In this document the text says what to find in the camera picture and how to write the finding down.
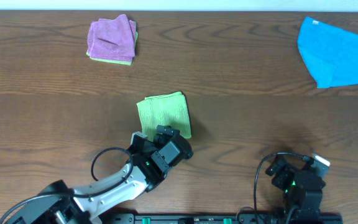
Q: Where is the green microfibre cloth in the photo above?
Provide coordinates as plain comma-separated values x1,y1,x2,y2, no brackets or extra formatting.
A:
137,91,191,139

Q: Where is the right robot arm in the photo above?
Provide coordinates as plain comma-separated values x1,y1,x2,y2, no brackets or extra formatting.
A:
265,154,330,223

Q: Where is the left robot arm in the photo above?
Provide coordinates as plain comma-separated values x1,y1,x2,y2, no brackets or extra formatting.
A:
0,125,193,223

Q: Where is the folded light green cloth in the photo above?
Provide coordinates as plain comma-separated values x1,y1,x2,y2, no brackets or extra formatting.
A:
86,32,138,65

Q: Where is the folded purple cloth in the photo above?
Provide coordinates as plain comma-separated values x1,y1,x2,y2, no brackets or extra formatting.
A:
87,14,137,61

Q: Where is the blue cloth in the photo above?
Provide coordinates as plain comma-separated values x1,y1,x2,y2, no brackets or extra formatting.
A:
297,17,358,88

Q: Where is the right black cable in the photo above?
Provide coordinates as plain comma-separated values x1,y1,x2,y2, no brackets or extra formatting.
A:
236,152,310,224

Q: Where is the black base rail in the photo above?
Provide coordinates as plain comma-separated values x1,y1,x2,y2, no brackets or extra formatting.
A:
104,212,344,224

